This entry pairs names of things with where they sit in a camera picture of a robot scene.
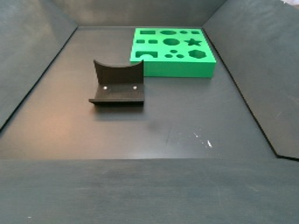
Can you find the black curved holder stand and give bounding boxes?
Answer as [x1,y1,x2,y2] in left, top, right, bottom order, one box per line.
[88,60,145,105]

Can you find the green shape sorter block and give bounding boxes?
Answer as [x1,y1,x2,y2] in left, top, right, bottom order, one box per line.
[129,28,216,78]

